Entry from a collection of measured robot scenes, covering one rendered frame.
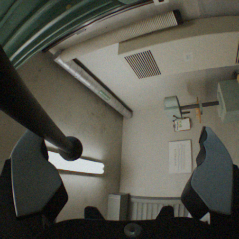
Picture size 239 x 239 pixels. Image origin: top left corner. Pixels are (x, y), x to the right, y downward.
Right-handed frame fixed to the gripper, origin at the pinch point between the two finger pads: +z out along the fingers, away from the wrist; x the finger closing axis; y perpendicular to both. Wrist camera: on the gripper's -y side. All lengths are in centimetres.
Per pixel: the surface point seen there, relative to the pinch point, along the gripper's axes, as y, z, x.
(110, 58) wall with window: 28, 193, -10
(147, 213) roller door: 272, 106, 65
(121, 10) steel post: -29, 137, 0
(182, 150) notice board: 177, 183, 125
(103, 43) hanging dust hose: 6, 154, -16
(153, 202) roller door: 253, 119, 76
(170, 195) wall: 237, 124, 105
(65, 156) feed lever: 7.5, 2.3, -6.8
